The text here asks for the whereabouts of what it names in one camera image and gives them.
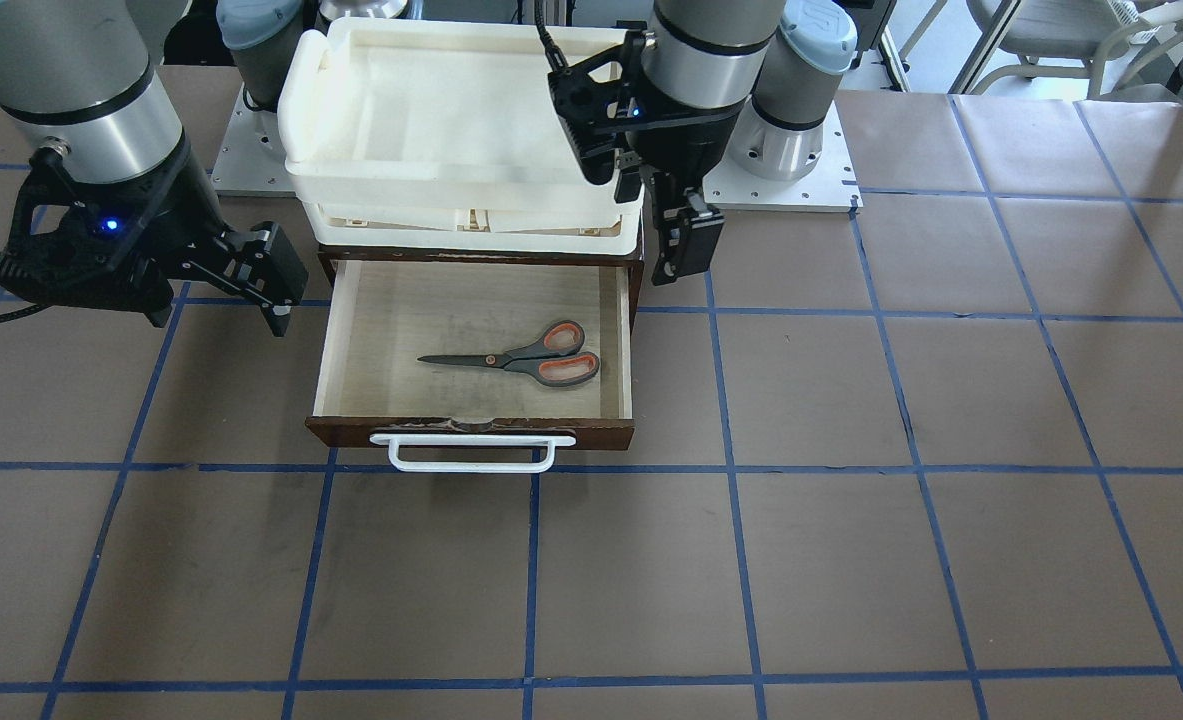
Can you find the grey orange scissors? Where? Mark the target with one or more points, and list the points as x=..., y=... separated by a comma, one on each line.
x=556, y=359

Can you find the cream plastic tray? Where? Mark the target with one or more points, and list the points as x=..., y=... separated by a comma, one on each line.
x=424, y=134

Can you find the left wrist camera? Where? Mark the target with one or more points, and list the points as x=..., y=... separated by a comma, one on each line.
x=593, y=99

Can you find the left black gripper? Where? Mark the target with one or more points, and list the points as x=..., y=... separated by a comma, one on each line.
x=686, y=147

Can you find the wooden drawer with white handle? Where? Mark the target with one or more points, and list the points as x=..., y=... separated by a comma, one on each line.
x=373, y=392

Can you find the grey chair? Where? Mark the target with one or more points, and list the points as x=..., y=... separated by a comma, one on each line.
x=1059, y=39

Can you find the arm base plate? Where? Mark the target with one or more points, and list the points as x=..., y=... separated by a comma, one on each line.
x=251, y=159
x=768, y=168

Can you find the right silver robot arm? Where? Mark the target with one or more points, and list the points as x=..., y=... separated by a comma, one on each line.
x=79, y=74

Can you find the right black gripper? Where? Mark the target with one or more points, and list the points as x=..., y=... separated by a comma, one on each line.
x=194, y=222

